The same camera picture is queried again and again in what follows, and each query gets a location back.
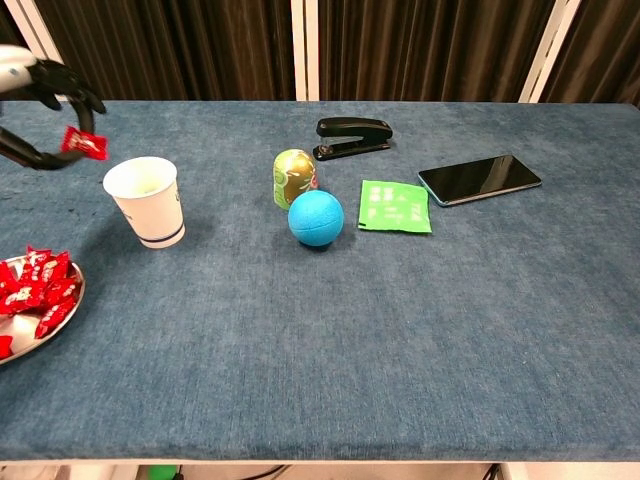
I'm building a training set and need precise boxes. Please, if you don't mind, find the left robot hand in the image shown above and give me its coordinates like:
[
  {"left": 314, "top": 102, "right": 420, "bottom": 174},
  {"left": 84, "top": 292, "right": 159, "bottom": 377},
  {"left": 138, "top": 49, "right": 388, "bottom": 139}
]
[{"left": 0, "top": 44, "right": 108, "bottom": 171}]

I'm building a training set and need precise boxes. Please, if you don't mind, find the white paper cup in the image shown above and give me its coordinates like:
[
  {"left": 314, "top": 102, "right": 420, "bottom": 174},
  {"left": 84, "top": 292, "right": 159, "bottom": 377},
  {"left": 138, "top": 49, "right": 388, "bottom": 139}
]
[{"left": 101, "top": 156, "right": 186, "bottom": 250}]

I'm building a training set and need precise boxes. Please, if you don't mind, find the silver metal plate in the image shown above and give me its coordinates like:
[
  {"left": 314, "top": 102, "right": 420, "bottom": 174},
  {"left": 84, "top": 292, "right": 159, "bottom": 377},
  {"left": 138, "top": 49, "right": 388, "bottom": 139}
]
[{"left": 0, "top": 254, "right": 87, "bottom": 366}]

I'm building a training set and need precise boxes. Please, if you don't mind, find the black pleated curtain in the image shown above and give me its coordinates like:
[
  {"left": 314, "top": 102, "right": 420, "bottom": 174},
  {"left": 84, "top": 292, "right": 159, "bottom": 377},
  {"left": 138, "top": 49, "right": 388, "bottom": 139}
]
[
  {"left": 542, "top": 0, "right": 640, "bottom": 109},
  {"left": 318, "top": 0, "right": 556, "bottom": 104},
  {"left": 0, "top": 0, "right": 56, "bottom": 102},
  {"left": 32, "top": 0, "right": 296, "bottom": 102}
]

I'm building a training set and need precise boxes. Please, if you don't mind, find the blue ball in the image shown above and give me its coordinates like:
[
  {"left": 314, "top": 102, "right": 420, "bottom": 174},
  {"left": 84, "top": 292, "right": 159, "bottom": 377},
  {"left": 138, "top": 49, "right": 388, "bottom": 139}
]
[{"left": 287, "top": 189, "right": 346, "bottom": 248}]

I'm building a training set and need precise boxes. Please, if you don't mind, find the black stapler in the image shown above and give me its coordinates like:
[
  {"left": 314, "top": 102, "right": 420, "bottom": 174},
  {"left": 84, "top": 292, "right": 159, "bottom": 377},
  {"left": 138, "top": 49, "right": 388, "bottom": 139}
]
[{"left": 312, "top": 117, "right": 394, "bottom": 163}]

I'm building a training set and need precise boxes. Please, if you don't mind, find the green sachet packet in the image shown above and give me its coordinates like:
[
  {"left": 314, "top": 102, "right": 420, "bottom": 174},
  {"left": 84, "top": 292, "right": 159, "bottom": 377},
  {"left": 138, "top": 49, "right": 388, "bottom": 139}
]
[{"left": 357, "top": 179, "right": 433, "bottom": 234}]

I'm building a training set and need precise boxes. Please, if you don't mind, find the blue felt table cloth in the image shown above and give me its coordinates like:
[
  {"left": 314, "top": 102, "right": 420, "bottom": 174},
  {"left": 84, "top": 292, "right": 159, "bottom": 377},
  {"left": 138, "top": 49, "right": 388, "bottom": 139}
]
[{"left": 0, "top": 101, "right": 640, "bottom": 461}]

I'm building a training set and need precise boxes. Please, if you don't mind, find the black smartphone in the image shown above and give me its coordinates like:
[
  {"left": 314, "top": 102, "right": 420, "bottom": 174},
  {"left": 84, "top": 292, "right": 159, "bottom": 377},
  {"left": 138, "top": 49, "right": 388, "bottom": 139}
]
[{"left": 417, "top": 154, "right": 543, "bottom": 207}]

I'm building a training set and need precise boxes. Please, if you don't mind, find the white partition frame post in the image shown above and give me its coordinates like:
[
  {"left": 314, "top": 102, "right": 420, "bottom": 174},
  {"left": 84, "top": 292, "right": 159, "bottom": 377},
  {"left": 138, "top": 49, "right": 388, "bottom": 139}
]
[
  {"left": 3, "top": 0, "right": 82, "bottom": 102},
  {"left": 290, "top": 0, "right": 321, "bottom": 102},
  {"left": 518, "top": 0, "right": 584, "bottom": 105}
]

